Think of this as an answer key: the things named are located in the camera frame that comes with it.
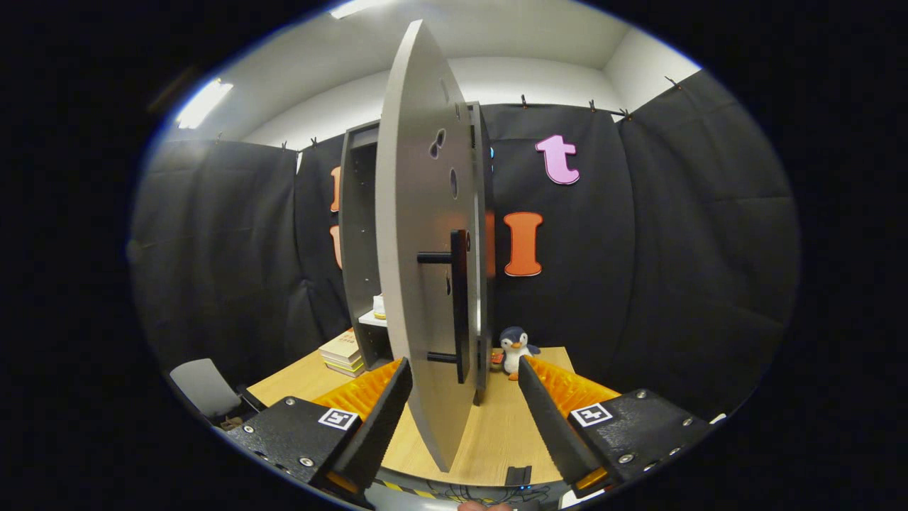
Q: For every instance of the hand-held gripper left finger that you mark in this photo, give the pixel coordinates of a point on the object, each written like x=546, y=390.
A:
x=379, y=426

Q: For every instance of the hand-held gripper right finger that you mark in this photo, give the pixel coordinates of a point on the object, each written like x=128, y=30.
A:
x=553, y=426

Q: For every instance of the white canvas shoe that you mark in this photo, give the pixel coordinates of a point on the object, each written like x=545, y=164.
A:
x=379, y=306

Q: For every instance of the grey shoe cabinet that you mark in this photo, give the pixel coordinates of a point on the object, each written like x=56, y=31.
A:
x=355, y=248

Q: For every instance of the stack of books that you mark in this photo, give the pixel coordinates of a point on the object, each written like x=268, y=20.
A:
x=342, y=353

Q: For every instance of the penguin plush toy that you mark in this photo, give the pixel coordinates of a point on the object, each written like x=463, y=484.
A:
x=514, y=348

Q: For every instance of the grey office chair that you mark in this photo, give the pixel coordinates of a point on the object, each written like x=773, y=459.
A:
x=206, y=387

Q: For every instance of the black backdrop cloth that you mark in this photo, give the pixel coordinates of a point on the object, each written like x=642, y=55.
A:
x=674, y=248

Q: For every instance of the long ceiling light strip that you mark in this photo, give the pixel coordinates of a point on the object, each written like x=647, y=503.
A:
x=203, y=103

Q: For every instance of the rectangular ceiling light panel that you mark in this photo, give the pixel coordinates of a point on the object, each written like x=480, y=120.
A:
x=362, y=7

